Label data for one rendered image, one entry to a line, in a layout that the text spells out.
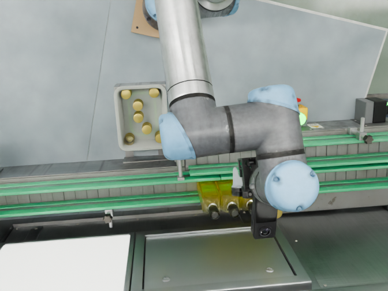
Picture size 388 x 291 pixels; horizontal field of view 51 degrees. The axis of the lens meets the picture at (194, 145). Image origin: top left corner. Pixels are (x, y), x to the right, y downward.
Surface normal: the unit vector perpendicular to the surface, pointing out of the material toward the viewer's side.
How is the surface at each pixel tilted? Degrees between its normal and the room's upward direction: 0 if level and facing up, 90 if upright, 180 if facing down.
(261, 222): 10
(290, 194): 20
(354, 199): 0
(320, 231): 89
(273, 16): 0
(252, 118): 34
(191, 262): 90
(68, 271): 90
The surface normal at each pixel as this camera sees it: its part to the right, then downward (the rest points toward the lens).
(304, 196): 0.07, -0.07
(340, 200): 0.09, 0.29
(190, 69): 0.08, -0.33
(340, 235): -0.05, -0.95
